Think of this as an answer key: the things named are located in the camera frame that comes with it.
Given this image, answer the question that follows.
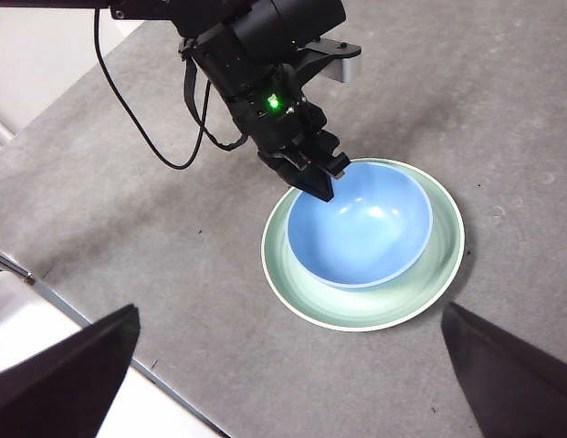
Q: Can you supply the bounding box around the silver metal rod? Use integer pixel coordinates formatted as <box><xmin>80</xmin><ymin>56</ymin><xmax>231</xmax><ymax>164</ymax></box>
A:
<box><xmin>0</xmin><ymin>244</ymin><xmax>34</xmax><ymax>285</ymax></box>

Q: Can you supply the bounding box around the blue ribbed bowl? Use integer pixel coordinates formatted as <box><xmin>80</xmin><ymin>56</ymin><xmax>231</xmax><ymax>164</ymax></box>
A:
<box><xmin>286</xmin><ymin>162</ymin><xmax>434</xmax><ymax>291</ymax></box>

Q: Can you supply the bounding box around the silver table edge strip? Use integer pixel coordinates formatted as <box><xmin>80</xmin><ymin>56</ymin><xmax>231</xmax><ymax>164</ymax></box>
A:
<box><xmin>31</xmin><ymin>273</ymin><xmax>232</xmax><ymax>438</ymax></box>

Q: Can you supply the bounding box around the black flat strap cable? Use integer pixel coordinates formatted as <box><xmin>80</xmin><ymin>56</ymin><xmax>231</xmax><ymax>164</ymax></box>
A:
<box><xmin>179</xmin><ymin>38</ymin><xmax>248</xmax><ymax>152</ymax></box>

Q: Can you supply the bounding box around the pale green plate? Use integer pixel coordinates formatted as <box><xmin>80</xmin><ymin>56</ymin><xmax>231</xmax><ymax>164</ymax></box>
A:
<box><xmin>260</xmin><ymin>157</ymin><xmax>466</xmax><ymax>332</ymax></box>

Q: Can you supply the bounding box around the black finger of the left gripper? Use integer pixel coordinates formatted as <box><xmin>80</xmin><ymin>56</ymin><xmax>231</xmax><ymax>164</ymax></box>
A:
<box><xmin>331</xmin><ymin>152</ymin><xmax>352</xmax><ymax>178</ymax></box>
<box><xmin>287</xmin><ymin>166</ymin><xmax>335</xmax><ymax>203</ymax></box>

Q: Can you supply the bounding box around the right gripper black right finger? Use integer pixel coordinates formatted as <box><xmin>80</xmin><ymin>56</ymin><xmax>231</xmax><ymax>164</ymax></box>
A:
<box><xmin>441</xmin><ymin>301</ymin><xmax>567</xmax><ymax>438</ymax></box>

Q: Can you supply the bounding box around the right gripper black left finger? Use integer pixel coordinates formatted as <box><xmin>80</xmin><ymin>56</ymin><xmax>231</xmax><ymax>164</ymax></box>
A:
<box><xmin>0</xmin><ymin>304</ymin><xmax>142</xmax><ymax>438</ymax></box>

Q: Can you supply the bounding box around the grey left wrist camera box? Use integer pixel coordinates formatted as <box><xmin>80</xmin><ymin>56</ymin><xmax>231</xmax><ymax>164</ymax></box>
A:
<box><xmin>294</xmin><ymin>38</ymin><xmax>362</xmax><ymax>84</ymax></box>

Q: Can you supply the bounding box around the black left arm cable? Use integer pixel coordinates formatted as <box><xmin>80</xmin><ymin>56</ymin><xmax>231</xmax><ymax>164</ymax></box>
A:
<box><xmin>93</xmin><ymin>8</ymin><xmax>212</xmax><ymax>171</ymax></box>

